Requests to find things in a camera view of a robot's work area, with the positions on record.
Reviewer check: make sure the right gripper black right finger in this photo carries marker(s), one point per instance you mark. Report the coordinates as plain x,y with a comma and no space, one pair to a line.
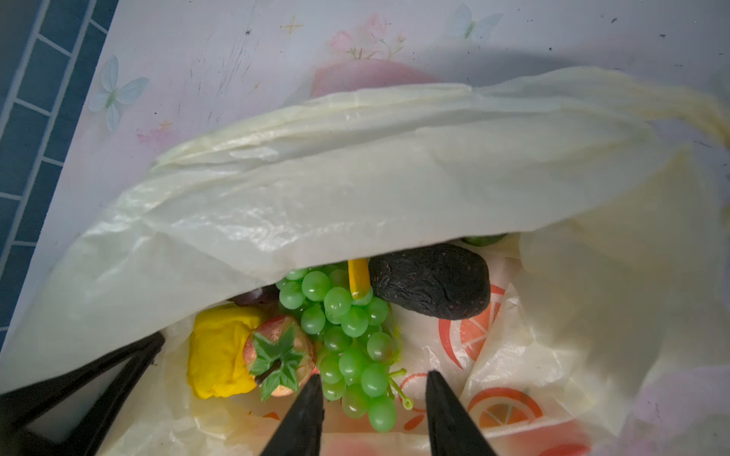
452,432

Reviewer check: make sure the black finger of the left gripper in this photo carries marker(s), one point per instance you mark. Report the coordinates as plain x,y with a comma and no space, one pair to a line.
22,407

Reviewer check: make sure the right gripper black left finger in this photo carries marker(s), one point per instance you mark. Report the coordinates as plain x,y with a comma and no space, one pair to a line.
300,431

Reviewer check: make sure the cream printed plastic bag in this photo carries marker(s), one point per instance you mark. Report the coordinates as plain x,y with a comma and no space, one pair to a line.
606,332

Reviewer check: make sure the red strawberry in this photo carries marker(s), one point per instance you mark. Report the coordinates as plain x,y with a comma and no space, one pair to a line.
280,356

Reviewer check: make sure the yellow lemon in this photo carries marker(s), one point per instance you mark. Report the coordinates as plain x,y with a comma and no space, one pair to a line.
216,365

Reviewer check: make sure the green grape bunch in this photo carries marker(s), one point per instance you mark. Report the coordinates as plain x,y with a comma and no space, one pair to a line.
355,342

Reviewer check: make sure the dark avocado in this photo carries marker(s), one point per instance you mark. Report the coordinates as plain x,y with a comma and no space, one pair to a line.
444,281

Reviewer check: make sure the yellow banana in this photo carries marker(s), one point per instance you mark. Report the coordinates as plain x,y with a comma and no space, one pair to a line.
359,278

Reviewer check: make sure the dark green lime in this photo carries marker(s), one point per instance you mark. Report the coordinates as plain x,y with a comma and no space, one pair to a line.
483,241

